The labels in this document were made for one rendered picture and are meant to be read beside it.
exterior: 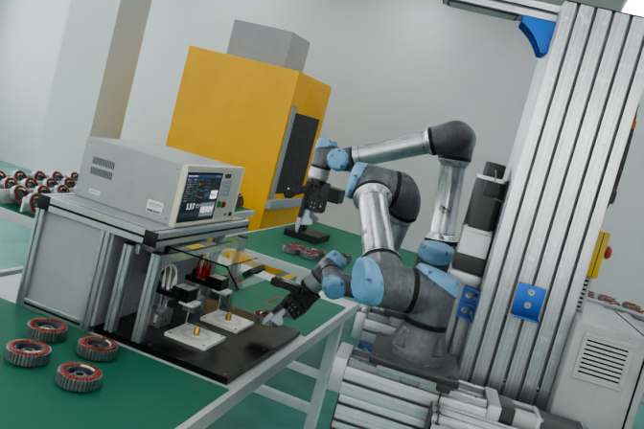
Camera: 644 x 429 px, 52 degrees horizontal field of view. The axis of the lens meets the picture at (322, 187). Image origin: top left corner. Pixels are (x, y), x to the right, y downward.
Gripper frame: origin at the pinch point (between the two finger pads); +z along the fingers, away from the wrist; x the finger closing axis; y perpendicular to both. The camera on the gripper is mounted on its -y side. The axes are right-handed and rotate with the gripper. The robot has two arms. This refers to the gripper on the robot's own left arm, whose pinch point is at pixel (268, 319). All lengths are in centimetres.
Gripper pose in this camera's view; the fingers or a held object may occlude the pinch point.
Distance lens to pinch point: 242.0
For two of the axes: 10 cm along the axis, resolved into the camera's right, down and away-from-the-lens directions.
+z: -6.8, 7.0, 2.2
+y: 6.7, 7.2, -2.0
